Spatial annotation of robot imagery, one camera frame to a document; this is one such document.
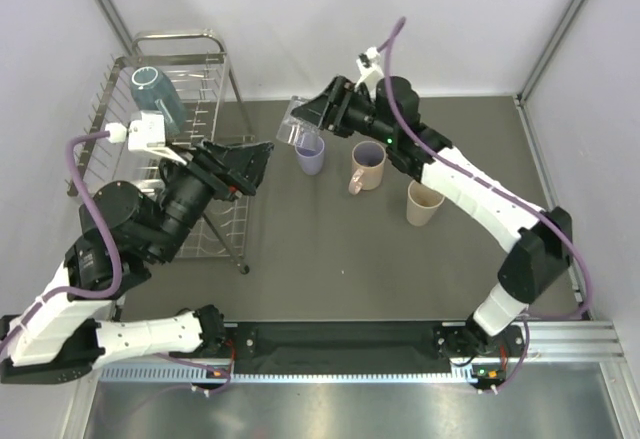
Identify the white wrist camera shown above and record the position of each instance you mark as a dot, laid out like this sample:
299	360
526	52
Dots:
370	68
145	135

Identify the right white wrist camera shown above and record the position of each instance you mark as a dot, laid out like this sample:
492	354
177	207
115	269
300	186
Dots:
370	68

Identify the right aluminium frame post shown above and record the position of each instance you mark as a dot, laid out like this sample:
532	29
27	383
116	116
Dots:
560	32

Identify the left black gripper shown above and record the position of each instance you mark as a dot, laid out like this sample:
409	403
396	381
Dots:
211	164

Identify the grey slotted cable duct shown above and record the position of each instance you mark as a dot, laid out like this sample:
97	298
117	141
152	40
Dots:
167	372

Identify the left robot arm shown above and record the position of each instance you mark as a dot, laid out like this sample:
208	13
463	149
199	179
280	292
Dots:
60	337

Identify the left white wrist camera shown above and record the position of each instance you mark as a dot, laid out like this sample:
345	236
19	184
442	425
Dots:
145	135

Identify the clear glass cup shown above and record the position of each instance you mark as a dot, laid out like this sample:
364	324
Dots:
297	132

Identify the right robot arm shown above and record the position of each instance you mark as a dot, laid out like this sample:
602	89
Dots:
535	240

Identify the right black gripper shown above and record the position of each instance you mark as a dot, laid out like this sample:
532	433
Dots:
336	103

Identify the lavender plastic cup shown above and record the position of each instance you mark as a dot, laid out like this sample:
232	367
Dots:
311	161

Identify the beige plastic cup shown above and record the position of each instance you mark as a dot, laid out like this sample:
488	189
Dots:
422	204

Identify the aluminium frame post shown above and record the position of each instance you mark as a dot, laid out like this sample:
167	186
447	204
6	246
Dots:
560	32
117	24

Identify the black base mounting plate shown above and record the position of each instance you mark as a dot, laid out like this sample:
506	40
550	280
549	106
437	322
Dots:
356	346

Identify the pink mug lavender inside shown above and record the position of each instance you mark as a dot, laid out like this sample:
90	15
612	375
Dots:
368	161

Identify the teal ceramic mug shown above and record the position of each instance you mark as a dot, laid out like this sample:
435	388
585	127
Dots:
152	90

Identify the left aluminium frame post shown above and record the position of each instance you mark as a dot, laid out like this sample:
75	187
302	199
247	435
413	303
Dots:
117	24

